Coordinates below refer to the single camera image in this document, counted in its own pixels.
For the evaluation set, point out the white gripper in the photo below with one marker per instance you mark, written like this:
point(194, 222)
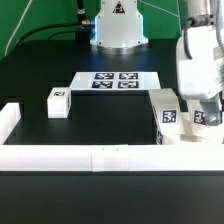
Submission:
point(202, 76)

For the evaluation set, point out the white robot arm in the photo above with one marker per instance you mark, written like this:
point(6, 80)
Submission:
point(119, 26)

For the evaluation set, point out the white front fence wall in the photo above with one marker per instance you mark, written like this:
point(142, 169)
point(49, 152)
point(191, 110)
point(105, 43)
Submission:
point(199, 157)

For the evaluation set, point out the white fence wall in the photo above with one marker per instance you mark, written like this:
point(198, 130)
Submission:
point(199, 157)
point(9, 117)

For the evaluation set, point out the white marker base plate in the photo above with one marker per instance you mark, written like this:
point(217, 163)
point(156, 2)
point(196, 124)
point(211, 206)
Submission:
point(115, 81)

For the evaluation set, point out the white left fence wall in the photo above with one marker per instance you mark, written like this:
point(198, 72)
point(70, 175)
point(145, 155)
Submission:
point(9, 117)

